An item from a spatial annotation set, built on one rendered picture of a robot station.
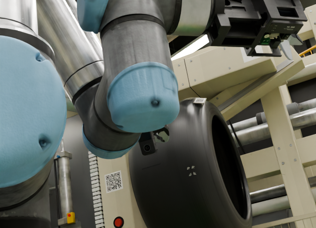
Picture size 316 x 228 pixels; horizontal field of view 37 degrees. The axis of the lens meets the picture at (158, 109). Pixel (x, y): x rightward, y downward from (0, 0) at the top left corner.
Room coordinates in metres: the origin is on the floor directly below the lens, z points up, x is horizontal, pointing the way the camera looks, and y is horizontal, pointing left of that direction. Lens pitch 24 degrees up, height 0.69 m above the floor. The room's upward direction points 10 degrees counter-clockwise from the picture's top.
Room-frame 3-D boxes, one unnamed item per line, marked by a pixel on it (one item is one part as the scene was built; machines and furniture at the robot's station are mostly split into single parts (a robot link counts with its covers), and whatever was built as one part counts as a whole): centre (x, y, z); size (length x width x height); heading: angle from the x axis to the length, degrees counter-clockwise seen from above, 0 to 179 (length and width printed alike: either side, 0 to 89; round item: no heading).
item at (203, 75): (2.00, -0.27, 1.71); 0.61 x 0.25 x 0.15; 69
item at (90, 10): (0.45, 0.01, 1.04); 0.11 x 0.08 x 0.09; 111
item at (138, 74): (0.47, 0.02, 0.94); 0.11 x 0.08 x 0.11; 21
